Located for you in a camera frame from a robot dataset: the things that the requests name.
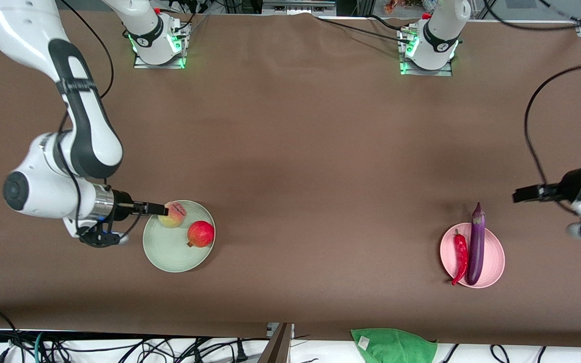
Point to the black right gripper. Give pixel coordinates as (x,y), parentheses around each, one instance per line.
(122,204)

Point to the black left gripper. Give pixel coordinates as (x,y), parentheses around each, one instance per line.
(568,185)

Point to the yellow pink peach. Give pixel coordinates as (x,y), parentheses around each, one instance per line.
(172,216)

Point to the red pomegranate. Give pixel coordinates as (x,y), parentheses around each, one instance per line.
(200,234)

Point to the purple eggplant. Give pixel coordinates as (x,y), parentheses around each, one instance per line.
(476,252)

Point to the red chili pepper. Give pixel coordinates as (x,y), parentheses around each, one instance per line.
(460,254)

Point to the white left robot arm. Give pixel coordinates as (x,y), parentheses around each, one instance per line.
(439,30)

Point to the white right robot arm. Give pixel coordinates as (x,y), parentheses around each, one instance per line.
(28,30)

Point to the pale green round plate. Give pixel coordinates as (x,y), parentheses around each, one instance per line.
(169,252)

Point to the pink round plate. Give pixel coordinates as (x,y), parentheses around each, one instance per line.
(495,257)

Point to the brown table cover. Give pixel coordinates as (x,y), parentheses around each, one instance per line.
(290,126)

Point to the black power plug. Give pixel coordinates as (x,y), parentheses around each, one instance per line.
(241,353)

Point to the grey metal profile bar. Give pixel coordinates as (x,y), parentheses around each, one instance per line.
(280,348)

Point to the green cloth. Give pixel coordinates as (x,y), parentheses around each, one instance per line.
(391,347)

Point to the grey control box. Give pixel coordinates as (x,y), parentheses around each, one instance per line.
(298,7)

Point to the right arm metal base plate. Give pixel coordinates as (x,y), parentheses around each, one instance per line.
(139,64)

